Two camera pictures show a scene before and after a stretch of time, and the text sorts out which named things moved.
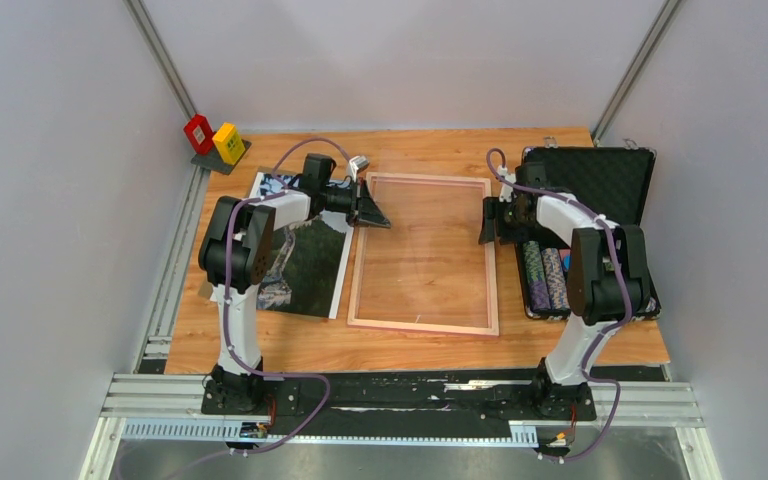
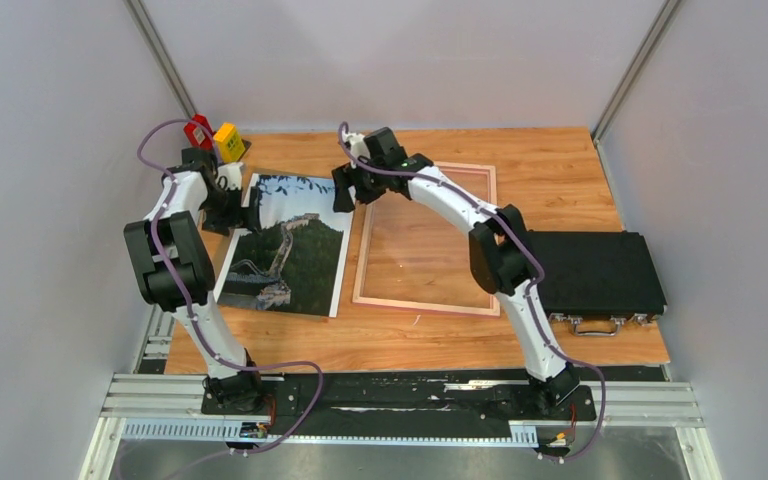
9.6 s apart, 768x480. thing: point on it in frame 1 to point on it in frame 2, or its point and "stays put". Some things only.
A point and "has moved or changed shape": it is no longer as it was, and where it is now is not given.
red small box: [200, 134] stays put
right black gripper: [491, 225] to [346, 177]
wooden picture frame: [427, 271] has moved or changed shape
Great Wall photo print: [310, 258] stays put
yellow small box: [229, 143] stays put
